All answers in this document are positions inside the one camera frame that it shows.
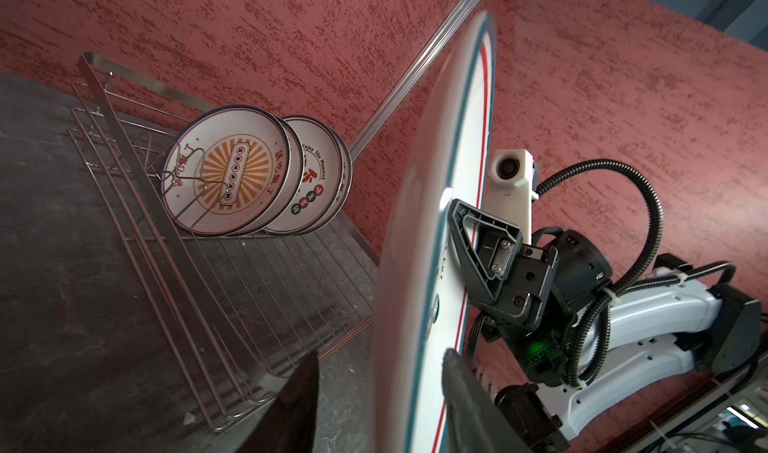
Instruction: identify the right aluminium corner post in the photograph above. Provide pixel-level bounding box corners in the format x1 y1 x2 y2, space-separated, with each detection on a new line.
350 0 481 161

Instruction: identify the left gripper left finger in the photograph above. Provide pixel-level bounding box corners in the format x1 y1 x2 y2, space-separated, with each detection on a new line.
238 351 320 452

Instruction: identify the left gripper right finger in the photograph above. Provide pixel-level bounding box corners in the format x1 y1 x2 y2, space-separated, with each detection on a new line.
442 349 530 452

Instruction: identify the small red patterned plate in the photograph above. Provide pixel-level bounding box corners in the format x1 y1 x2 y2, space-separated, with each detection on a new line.
159 105 304 237

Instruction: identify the wire dish rack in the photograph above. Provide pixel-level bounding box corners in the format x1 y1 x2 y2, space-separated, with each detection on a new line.
68 52 378 433

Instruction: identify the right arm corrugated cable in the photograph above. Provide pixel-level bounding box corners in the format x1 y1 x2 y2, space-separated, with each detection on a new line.
464 158 738 389

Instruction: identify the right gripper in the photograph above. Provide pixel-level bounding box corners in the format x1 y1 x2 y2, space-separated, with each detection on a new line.
448 199 559 332

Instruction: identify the floral white plate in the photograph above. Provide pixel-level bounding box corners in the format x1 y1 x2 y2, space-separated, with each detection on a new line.
370 12 496 452

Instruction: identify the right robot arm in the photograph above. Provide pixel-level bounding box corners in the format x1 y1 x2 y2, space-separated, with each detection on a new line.
448 200 762 452

